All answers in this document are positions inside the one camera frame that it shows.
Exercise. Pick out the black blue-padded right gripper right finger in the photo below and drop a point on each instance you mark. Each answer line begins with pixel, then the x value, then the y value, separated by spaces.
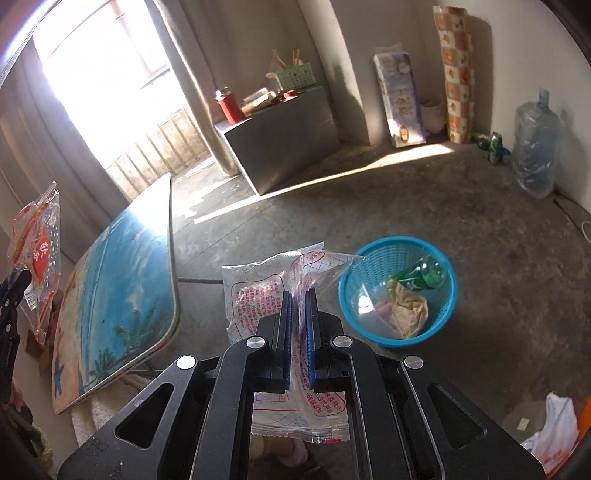
pixel 406 421

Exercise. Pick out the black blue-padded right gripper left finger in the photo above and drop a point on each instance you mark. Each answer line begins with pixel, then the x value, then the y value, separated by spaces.
pixel 193 421

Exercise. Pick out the clear red-orange snack bag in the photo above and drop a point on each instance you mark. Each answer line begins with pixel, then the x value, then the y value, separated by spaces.
pixel 35 247

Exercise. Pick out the brown paper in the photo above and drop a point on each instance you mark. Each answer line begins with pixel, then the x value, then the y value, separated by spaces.
pixel 409 310

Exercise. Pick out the clear plastic bag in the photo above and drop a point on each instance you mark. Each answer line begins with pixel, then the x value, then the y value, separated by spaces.
pixel 372 308

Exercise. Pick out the white red-printed cake wrapper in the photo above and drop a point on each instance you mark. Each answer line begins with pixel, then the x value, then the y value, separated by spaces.
pixel 254 291

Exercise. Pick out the blue plastic trash basket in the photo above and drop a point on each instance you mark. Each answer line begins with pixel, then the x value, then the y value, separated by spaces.
pixel 385 257

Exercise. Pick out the foot in pink slipper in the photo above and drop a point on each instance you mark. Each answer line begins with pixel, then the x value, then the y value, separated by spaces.
pixel 290 452

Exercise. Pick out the beach print folding table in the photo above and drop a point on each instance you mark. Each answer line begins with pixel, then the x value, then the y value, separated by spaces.
pixel 121 304

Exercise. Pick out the white plastic shopping bag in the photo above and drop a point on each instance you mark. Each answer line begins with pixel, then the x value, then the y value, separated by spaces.
pixel 554 443

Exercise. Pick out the green glass bottle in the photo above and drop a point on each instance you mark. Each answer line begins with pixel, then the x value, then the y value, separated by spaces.
pixel 426 274

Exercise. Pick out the red thermos bottle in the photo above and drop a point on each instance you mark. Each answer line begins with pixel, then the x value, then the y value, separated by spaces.
pixel 226 100

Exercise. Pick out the grey window curtain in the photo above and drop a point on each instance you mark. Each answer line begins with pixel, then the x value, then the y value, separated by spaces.
pixel 193 74

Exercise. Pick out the grey metal cabinet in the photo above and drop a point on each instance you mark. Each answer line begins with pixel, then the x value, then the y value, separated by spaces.
pixel 283 140

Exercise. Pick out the green drink can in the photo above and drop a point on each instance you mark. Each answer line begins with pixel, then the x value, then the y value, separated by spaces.
pixel 492 145

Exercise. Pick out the large clear water jug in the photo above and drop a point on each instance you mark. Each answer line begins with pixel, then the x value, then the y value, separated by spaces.
pixel 536 151

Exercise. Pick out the toilet paper roll pack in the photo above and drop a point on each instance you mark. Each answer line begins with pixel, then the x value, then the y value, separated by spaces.
pixel 400 96

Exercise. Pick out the green plastic utensil basket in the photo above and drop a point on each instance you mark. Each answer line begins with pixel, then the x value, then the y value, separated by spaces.
pixel 298 77

